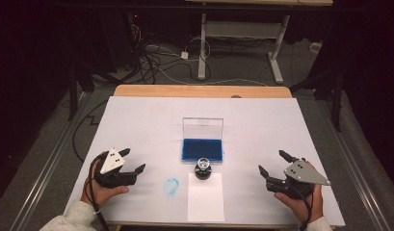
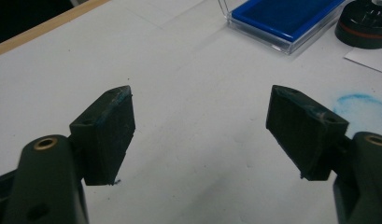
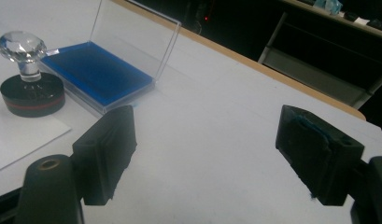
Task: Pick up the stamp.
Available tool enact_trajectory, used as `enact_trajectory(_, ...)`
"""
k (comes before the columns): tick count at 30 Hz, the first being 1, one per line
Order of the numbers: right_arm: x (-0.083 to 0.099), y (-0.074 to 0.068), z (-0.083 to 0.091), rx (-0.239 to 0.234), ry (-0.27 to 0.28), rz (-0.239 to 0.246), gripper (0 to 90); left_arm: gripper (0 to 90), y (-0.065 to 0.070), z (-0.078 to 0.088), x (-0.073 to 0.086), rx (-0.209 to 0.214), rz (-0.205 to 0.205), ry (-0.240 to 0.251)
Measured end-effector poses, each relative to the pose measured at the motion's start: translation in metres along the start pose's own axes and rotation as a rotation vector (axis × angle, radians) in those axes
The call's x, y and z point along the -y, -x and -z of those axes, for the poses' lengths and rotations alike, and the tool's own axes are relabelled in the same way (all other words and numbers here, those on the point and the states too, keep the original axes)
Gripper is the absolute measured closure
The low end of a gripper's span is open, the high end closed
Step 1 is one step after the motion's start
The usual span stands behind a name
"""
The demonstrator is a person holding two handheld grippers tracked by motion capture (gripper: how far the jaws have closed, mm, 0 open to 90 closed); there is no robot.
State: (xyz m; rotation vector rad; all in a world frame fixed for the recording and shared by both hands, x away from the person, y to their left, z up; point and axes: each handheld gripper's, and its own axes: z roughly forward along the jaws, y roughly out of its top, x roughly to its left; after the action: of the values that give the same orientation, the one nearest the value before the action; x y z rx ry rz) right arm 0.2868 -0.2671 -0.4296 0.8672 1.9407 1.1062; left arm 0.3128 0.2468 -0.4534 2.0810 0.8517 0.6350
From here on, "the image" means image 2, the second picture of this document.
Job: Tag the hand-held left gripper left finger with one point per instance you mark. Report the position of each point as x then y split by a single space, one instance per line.
107 140

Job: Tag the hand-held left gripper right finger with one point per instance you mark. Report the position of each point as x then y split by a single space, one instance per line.
304 137

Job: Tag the black round stamp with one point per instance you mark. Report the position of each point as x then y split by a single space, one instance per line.
363 29

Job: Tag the blue ink pad clear case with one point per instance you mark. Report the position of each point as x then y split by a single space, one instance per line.
272 15

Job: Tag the white paper sheet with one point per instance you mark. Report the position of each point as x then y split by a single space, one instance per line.
372 60

